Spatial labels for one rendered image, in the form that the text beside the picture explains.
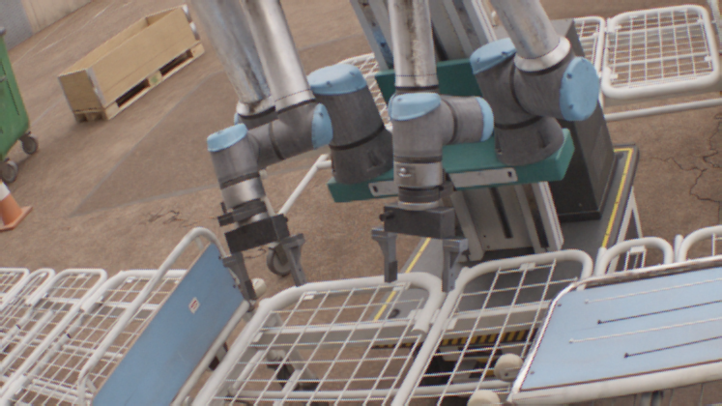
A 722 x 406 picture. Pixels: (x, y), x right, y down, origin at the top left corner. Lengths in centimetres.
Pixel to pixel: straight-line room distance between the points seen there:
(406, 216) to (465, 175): 50
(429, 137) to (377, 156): 65
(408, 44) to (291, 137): 36
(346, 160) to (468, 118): 65
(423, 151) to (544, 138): 51
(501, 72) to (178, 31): 614
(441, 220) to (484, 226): 91
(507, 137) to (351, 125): 42
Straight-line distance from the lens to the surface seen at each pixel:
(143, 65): 779
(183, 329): 227
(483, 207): 255
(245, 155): 192
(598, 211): 257
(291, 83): 200
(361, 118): 228
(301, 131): 199
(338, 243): 372
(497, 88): 204
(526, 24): 186
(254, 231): 192
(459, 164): 222
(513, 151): 210
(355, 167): 231
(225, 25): 219
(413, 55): 183
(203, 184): 496
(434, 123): 167
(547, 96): 193
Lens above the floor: 164
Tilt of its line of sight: 25 degrees down
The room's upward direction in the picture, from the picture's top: 24 degrees counter-clockwise
